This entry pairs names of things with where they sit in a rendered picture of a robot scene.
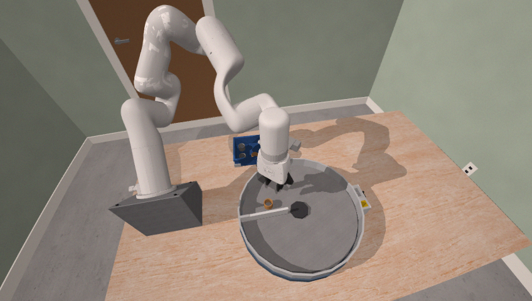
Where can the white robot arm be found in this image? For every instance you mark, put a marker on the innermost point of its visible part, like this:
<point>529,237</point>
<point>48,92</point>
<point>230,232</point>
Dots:
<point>142,117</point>

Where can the blue plastic crate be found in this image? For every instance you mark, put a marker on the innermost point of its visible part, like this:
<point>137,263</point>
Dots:
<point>251,145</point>

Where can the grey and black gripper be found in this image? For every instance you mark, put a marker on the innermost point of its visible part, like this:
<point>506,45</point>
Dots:
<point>278,172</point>

